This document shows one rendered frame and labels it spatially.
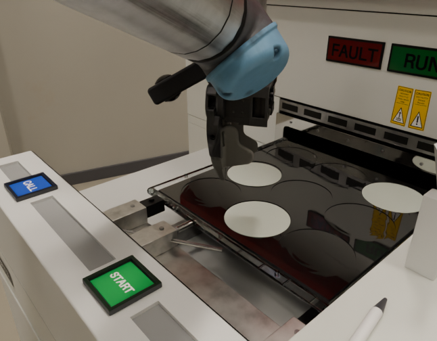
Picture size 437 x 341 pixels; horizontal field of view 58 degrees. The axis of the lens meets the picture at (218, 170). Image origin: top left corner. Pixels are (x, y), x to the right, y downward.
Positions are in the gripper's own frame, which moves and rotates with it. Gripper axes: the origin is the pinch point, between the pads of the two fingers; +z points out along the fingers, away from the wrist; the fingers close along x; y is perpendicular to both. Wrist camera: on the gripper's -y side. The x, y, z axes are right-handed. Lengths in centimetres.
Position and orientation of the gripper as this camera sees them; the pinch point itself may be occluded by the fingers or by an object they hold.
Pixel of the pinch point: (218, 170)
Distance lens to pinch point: 58.2
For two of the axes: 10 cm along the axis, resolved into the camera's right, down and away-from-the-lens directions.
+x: 2.4, -4.3, 8.7
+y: 9.7, 1.1, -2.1
